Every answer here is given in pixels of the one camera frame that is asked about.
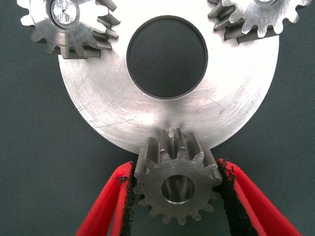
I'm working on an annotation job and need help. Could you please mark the dark grey table cloth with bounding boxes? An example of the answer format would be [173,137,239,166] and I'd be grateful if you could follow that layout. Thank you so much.
[0,0,315,236]

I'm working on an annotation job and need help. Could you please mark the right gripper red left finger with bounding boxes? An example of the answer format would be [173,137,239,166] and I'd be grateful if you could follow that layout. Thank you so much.
[75,161,135,236]

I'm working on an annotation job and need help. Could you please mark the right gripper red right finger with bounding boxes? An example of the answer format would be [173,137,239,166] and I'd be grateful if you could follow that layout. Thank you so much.
[214,158,303,236]

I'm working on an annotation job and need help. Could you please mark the small dark steel gear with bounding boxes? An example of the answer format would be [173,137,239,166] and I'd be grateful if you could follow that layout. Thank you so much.
[132,127,223,226]

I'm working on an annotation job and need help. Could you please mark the round metal plate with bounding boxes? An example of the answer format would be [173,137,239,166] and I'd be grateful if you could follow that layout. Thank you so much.
[58,0,280,155]

